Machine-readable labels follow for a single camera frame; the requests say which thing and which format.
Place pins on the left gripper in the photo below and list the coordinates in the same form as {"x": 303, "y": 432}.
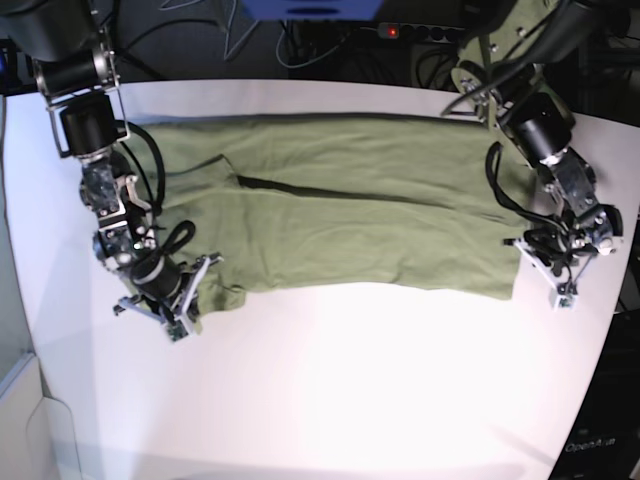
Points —
{"x": 560, "y": 263}

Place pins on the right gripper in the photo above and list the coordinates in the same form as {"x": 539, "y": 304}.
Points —
{"x": 165, "y": 291}

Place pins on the blue box overhead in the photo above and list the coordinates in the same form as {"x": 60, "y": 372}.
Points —
{"x": 272, "y": 10}

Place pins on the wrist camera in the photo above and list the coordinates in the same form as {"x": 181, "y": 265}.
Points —
{"x": 177, "y": 330}
{"x": 562, "y": 300}

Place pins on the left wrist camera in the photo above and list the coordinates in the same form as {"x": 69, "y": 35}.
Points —
{"x": 562, "y": 300}

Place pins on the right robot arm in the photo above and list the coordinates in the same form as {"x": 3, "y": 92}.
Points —
{"x": 123, "y": 174}

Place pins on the green T-shirt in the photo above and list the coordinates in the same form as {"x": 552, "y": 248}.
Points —
{"x": 292, "y": 202}

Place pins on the white plastic bin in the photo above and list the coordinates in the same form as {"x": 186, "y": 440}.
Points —
{"x": 37, "y": 432}

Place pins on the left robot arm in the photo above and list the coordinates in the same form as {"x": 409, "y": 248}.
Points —
{"x": 499, "y": 72}

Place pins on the black OpenArm case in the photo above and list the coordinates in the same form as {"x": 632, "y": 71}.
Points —
{"x": 604, "y": 440}

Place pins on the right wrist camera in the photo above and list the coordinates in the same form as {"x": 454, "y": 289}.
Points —
{"x": 177, "y": 330}

